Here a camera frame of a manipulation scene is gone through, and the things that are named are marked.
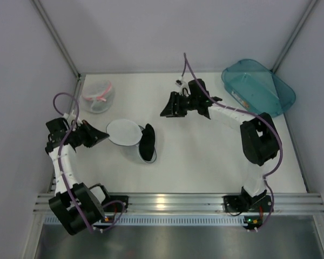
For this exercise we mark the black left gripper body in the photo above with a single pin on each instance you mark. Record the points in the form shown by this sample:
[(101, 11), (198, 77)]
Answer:
[(86, 134)]

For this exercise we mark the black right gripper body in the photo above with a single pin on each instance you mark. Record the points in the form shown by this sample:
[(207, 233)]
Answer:
[(176, 103)]

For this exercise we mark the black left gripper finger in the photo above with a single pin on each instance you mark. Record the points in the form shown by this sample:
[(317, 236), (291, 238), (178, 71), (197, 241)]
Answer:
[(92, 141), (92, 131)]

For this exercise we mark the blue-trimmed white mesh laundry bag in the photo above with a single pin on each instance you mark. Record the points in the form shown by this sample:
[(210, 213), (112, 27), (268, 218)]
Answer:
[(126, 134)]

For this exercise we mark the black bra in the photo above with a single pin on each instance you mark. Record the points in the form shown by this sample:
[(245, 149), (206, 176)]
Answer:
[(147, 143)]

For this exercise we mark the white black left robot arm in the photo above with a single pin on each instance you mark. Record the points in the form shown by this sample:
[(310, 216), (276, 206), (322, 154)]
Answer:
[(75, 205)]

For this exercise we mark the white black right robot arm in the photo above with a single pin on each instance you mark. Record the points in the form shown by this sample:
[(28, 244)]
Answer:
[(261, 144)]

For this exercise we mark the teal plastic tray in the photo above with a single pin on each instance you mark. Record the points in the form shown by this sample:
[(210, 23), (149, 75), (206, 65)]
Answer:
[(257, 89)]

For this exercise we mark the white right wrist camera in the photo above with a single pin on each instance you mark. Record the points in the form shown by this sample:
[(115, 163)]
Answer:
[(181, 84)]

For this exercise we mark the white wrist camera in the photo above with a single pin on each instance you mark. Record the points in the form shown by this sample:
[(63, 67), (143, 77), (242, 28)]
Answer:
[(181, 84), (71, 117)]

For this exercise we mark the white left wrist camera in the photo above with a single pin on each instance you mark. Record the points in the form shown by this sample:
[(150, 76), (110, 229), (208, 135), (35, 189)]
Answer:
[(71, 117)]

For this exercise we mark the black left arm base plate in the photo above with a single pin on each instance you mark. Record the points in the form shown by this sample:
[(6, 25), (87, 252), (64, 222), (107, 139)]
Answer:
[(115, 203)]

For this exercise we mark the white slotted cable duct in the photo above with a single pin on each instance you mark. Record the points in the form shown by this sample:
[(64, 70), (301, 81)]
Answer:
[(185, 220)]

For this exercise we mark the left aluminium corner post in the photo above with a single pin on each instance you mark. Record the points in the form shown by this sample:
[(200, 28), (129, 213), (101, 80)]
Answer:
[(55, 36)]

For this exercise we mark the aluminium corner post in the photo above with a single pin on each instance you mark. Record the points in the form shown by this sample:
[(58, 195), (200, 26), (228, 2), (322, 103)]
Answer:
[(55, 36), (300, 24)]

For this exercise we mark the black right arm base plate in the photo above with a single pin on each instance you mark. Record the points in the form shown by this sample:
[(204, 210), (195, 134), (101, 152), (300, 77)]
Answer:
[(236, 205)]

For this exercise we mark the aluminium front rail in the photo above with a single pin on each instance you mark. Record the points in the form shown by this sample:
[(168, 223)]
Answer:
[(213, 203)]

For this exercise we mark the right aluminium corner post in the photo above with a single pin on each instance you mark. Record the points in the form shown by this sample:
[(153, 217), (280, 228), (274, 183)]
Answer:
[(300, 24)]

